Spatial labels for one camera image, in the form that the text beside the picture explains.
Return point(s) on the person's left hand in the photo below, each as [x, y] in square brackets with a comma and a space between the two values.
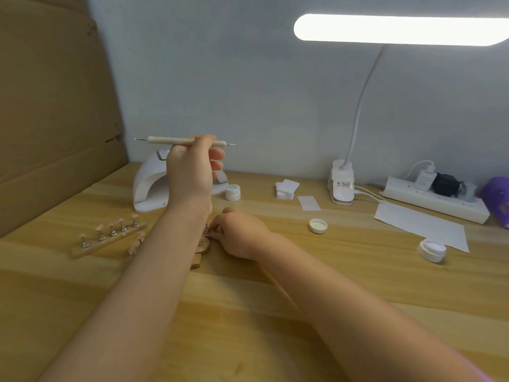
[191, 175]

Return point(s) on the person's right hand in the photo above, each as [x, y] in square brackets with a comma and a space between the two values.
[238, 234]

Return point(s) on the white nail lamp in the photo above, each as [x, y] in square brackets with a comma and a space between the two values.
[151, 187]

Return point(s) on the grey dotting pen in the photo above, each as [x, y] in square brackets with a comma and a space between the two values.
[155, 140]

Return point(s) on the wooden stands with pink nails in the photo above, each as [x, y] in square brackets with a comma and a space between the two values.
[103, 238]

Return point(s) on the white gel jar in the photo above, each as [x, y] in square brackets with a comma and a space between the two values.
[433, 251]

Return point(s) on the person's right forearm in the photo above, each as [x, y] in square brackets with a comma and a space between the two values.
[366, 322]

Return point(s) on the person's left forearm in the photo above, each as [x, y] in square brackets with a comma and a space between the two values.
[135, 306]

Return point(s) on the white desk lamp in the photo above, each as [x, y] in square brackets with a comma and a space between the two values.
[398, 29]

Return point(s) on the small closed white jar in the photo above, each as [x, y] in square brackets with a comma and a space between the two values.
[233, 192]

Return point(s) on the stack of white cotton pads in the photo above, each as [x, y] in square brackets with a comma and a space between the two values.
[288, 189]

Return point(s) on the small white paper square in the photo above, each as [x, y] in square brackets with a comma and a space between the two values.
[309, 203]

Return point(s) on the white jar lid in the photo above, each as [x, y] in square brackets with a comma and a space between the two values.
[318, 226]

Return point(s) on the brown cardboard box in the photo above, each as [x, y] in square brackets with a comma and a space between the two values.
[48, 99]

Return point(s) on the white paper sheet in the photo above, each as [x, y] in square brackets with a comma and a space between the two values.
[421, 226]

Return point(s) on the white charger plug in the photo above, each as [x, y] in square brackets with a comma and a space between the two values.
[425, 179]

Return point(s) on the white power strip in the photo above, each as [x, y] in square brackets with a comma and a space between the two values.
[433, 204]

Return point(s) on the black plug adapter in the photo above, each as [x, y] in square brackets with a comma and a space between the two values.
[445, 184]

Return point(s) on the grey plug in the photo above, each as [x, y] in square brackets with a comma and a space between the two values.
[468, 192]

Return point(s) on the purple tissue box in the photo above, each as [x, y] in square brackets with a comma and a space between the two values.
[499, 201]

